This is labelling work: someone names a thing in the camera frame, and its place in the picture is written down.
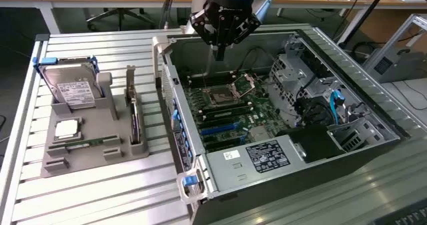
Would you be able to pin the grey computer tower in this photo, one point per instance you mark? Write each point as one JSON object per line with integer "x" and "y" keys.
{"x": 400, "y": 65}

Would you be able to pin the green motherboard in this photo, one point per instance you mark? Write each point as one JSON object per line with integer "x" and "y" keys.
{"x": 261, "y": 110}

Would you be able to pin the CPU socket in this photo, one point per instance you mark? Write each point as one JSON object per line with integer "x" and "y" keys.
{"x": 220, "y": 97}

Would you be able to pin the metal socket cover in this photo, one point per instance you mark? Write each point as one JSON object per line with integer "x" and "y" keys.
{"x": 245, "y": 84}

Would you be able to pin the silver disk bay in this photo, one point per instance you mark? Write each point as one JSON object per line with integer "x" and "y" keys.
{"x": 353, "y": 137}

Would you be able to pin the black office chair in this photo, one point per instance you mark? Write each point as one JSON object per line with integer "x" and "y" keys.
{"x": 121, "y": 12}

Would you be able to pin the black keyboard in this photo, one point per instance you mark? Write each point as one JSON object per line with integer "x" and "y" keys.
{"x": 409, "y": 218}

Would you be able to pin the thin metal locking lever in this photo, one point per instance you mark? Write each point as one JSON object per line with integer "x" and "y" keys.
{"x": 205, "y": 79}

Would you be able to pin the long black expansion slot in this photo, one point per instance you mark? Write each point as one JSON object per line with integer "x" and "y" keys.
{"x": 223, "y": 140}
{"x": 216, "y": 122}
{"x": 227, "y": 146}

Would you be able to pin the silver chipset heatsink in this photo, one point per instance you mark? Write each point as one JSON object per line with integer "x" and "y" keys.
{"x": 260, "y": 133}

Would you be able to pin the green RAM stick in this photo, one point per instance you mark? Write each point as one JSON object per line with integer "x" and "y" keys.
{"x": 82, "y": 143}

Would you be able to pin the silver CPU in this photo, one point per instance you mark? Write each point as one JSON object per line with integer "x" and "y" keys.
{"x": 66, "y": 129}

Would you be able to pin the grey parts rack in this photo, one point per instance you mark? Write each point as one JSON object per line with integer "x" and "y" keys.
{"x": 96, "y": 125}

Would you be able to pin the blue plastic case latch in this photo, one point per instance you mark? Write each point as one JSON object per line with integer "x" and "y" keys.
{"x": 188, "y": 181}

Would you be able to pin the black tripod pole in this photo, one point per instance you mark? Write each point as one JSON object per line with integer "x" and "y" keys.
{"x": 365, "y": 12}

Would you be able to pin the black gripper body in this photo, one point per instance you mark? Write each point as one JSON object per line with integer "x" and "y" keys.
{"x": 229, "y": 7}

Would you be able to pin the installed RAM stick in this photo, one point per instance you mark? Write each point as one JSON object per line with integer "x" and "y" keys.
{"x": 220, "y": 114}

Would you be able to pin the aluminium profile frame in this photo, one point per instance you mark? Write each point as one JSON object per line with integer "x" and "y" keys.
{"x": 399, "y": 33}

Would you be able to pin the graphics card with metal bracket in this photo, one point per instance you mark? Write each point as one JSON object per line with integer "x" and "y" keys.
{"x": 133, "y": 120}

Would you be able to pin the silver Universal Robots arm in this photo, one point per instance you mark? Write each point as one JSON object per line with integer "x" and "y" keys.
{"x": 197, "y": 2}

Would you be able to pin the open black PC case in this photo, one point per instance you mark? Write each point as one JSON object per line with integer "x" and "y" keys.
{"x": 300, "y": 185}

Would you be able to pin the grey power supply unit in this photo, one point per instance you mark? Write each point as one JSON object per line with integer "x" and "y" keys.
{"x": 233, "y": 170}

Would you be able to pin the silver perforated drive cage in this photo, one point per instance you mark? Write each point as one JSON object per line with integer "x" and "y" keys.
{"x": 287, "y": 72}

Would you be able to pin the hard disk in blue caddy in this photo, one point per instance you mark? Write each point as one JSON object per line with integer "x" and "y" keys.
{"x": 70, "y": 85}

